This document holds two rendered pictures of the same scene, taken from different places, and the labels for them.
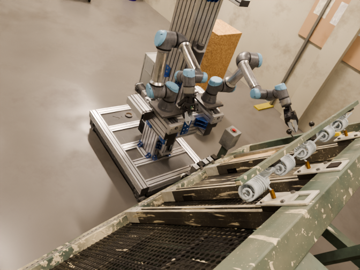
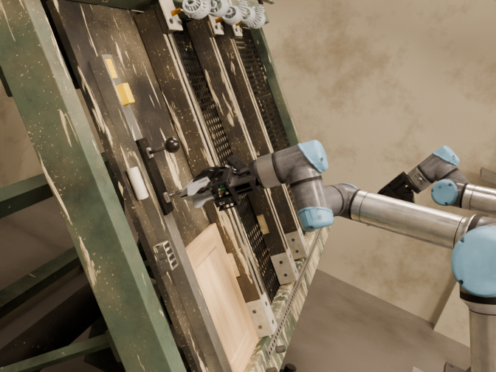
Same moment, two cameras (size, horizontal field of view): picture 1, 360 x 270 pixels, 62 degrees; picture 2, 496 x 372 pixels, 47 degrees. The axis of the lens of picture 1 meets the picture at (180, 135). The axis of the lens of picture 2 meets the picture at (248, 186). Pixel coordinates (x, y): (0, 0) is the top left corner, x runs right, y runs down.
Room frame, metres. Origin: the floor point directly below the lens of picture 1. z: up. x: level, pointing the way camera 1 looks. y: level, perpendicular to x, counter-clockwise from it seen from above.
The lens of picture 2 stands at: (3.13, -1.21, 1.87)
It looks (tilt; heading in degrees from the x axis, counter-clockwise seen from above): 17 degrees down; 155
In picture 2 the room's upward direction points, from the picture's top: 19 degrees clockwise
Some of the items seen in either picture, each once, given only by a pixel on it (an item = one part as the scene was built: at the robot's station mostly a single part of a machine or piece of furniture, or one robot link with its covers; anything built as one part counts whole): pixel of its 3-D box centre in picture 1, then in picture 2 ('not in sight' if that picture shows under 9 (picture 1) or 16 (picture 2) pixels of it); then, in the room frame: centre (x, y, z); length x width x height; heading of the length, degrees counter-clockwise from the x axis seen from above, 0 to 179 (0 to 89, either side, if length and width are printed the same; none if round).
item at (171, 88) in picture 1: (170, 90); not in sight; (2.13, 0.20, 1.20); 0.13 x 0.12 x 0.14; 124
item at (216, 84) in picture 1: (215, 84); not in sight; (2.51, -0.15, 1.20); 0.13 x 0.12 x 0.14; 121
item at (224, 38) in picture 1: (204, 68); not in sight; (4.01, 0.00, 0.63); 0.50 x 0.42 x 1.25; 144
